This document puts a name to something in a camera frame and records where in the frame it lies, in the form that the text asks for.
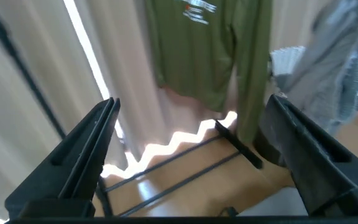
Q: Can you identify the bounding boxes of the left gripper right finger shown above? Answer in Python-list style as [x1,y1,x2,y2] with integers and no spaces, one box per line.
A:
[259,94,358,217]

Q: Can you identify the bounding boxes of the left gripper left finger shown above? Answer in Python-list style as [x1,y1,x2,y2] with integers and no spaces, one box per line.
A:
[4,97,121,218]

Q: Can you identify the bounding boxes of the pale grey shorts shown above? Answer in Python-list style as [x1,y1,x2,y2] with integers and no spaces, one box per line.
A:
[274,0,358,136]

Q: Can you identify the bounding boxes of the green printed shirt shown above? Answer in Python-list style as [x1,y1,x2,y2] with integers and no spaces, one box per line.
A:
[144,0,273,144]

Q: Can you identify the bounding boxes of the black clothes rack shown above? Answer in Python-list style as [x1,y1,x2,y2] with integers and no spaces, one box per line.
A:
[0,0,264,218]

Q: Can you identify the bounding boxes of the white laundry basket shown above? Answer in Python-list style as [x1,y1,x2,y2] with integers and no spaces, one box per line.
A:
[252,45,307,168]

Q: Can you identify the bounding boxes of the beige curtain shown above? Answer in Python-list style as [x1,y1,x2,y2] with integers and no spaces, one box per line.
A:
[0,0,332,222]

